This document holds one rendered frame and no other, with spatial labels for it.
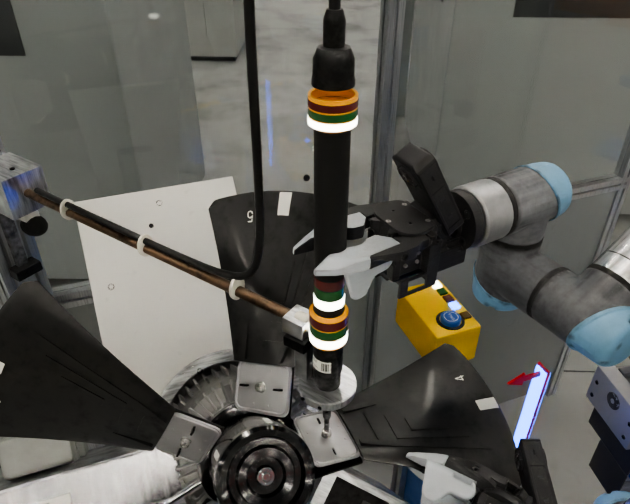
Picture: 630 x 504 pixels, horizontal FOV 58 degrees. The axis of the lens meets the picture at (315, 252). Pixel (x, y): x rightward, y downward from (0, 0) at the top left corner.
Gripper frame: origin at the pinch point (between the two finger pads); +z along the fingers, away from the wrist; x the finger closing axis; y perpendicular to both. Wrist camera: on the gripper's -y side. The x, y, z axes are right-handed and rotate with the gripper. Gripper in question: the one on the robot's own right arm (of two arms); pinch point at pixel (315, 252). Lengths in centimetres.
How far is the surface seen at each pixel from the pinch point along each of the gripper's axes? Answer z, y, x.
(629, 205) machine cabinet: -288, 135, 117
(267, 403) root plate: 4.1, 24.8, 4.7
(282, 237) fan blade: -4.5, 8.6, 15.9
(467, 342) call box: -43, 45, 14
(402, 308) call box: -39, 45, 29
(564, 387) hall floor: -150, 148, 46
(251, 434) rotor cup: 8.6, 22.5, -0.3
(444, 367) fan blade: -23.8, 30.2, 1.7
